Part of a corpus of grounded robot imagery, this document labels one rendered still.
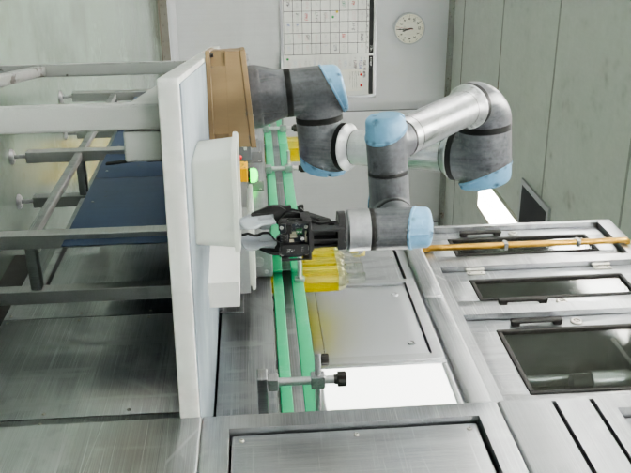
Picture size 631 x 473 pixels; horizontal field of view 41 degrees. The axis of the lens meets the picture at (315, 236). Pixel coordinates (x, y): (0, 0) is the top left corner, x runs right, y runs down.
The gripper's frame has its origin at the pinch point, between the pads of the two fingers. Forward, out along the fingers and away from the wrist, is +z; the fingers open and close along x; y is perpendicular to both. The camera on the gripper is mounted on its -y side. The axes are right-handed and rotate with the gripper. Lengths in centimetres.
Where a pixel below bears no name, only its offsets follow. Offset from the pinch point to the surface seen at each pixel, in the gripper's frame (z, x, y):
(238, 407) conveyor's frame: 0.5, 38.7, -6.5
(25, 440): 32.8, 25.5, 24.6
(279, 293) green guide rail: -9, 35, -59
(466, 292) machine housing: -68, 52, -96
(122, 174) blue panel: 39, 18, -128
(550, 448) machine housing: -48, 26, 34
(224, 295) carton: 2.5, 17.9, -14.8
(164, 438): 11.0, 25.6, 26.1
